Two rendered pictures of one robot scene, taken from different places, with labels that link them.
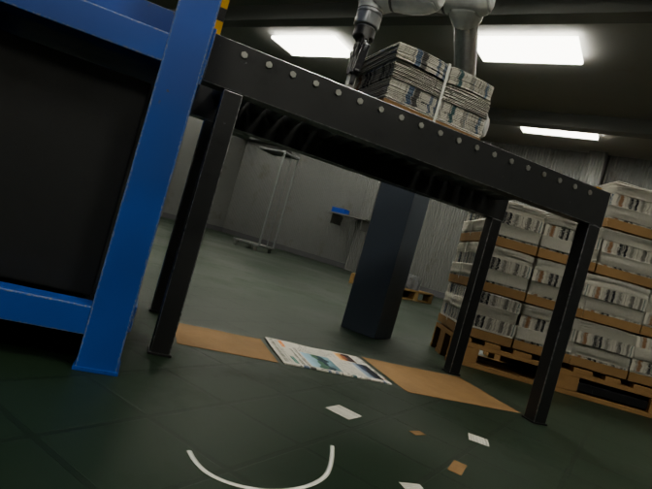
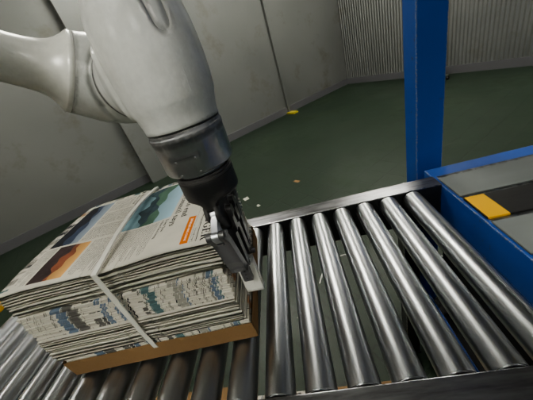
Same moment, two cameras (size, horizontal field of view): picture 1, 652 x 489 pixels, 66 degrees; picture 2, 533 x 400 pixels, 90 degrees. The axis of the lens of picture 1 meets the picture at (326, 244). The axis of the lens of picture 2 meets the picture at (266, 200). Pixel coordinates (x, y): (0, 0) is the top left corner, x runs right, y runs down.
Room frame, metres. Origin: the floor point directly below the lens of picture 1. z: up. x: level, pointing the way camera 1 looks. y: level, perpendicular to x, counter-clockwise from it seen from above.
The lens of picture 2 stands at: (2.00, 0.29, 1.24)
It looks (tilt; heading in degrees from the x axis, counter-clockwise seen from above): 29 degrees down; 210
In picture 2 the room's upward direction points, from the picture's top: 19 degrees counter-clockwise
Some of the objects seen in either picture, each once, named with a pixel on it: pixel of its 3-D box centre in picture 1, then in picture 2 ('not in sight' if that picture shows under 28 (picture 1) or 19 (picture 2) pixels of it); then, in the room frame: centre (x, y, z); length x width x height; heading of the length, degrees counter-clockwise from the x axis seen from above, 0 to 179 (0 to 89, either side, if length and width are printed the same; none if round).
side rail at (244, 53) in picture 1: (434, 146); (220, 245); (1.47, -0.23, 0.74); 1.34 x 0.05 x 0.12; 109
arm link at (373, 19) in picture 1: (368, 20); (193, 147); (1.74, 0.07, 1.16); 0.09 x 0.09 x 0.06
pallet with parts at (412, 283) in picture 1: (394, 281); not in sight; (6.90, -1.04, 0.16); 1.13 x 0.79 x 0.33; 148
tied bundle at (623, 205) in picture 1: (618, 214); not in sight; (2.64, -1.43, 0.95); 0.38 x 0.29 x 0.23; 0
